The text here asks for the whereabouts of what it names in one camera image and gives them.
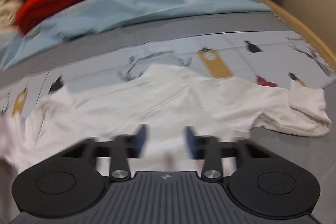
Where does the white small garment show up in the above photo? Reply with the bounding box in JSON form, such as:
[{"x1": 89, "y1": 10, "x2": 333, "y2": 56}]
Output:
[{"x1": 1, "y1": 64, "x2": 332, "y2": 172}]

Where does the light blue quilt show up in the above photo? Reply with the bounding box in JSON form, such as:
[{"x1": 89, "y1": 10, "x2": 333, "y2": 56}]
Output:
[{"x1": 1, "y1": 0, "x2": 271, "y2": 71}]

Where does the grey printed bed sheet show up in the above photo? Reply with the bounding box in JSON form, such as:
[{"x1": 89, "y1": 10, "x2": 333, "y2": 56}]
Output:
[{"x1": 1, "y1": 0, "x2": 335, "y2": 223}]

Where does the cream folded blanket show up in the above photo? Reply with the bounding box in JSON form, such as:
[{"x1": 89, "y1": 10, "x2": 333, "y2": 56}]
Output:
[{"x1": 0, "y1": 0, "x2": 23, "y2": 32}]

